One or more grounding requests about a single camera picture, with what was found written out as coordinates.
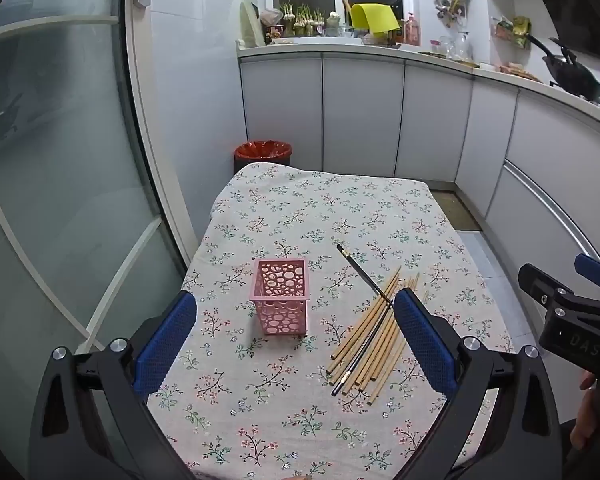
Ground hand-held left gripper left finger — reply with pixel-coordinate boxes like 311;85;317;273
27;290;201;480

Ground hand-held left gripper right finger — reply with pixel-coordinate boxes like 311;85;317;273
392;287;563;480

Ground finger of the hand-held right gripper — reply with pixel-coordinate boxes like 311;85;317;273
518;263;581;308
574;254;600;295

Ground pile of bamboo chopsticks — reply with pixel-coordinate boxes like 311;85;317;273
326;266;421;406

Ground black chopstick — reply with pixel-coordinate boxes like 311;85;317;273
331;307;399;397
336;244;394;309

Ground pink perforated plastic basket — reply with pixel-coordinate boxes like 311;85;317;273
250;258;311;336

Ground person's right hand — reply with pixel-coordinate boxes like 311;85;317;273
567;374;600;467

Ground brown floor mat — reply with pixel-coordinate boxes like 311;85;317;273
439;190;482;232

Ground floral tablecloth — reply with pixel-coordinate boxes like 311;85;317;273
145;161;516;480

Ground black wok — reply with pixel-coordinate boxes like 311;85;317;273
527;35;600;102

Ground trash bin with red bag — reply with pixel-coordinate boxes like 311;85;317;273
233;140;292;174

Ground frosted glass sliding door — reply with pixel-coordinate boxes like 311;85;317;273
0;0;201;480

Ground white kitchen cabinets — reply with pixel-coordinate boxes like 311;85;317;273
237;50;600;311

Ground glass jars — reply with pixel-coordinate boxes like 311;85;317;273
439;32;474;62

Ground green and gold packets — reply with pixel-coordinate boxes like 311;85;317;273
495;16;532;49

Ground pink bottle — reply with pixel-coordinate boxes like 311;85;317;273
403;12;421;45

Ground water heater pipes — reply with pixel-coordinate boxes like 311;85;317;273
434;0;467;27

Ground yellow cloth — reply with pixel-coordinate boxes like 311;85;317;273
350;3;401;34

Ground white kitchen countertop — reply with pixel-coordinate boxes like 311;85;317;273
236;37;600;121

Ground white round board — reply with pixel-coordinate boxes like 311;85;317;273
236;0;264;47

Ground sprouting green plants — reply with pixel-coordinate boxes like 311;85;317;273
279;2;327;37

